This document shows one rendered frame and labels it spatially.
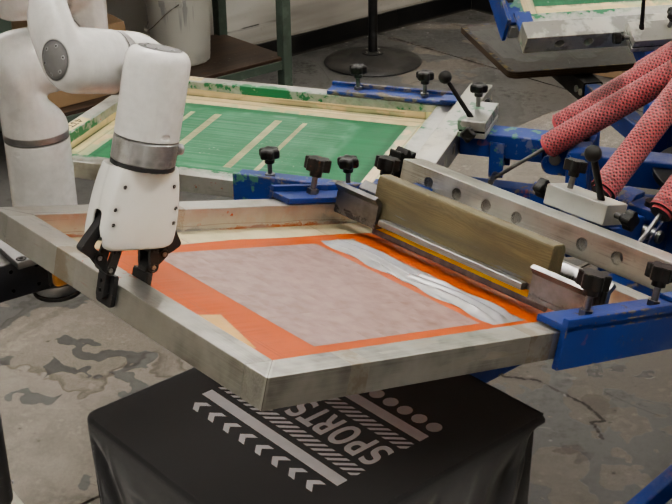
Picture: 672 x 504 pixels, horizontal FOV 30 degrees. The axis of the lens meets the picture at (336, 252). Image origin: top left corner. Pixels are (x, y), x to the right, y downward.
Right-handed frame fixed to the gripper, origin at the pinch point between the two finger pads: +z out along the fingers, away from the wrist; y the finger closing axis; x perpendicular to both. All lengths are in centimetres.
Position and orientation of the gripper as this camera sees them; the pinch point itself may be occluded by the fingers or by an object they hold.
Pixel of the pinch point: (123, 286)
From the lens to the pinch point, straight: 150.4
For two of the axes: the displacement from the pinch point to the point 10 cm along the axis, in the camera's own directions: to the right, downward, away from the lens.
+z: -1.9, 9.4, 2.7
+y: -7.3, 0.5, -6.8
